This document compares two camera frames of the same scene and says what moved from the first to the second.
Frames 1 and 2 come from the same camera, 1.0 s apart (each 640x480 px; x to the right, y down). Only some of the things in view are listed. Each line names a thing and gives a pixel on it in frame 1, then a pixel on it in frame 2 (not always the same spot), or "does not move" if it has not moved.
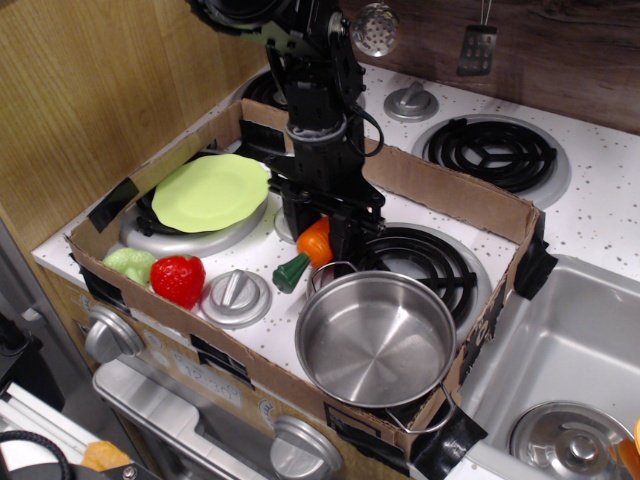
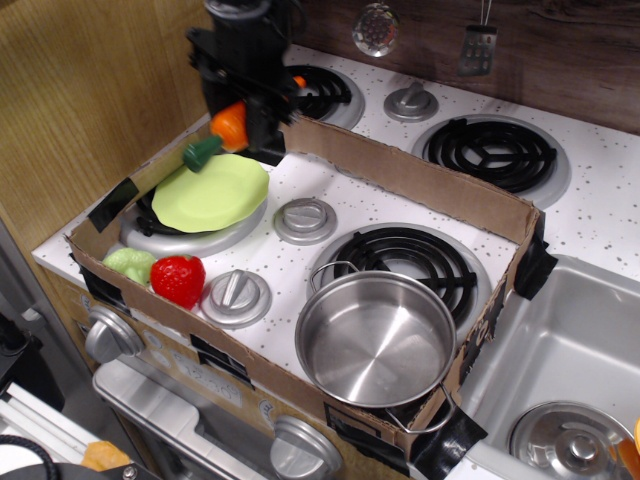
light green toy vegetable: (133, 263) does not move
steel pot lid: (568, 441) does not move
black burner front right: (422, 258) does not move
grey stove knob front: (236, 299) does not move
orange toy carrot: (316, 245) → (229, 130)
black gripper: (332, 176) → (247, 56)
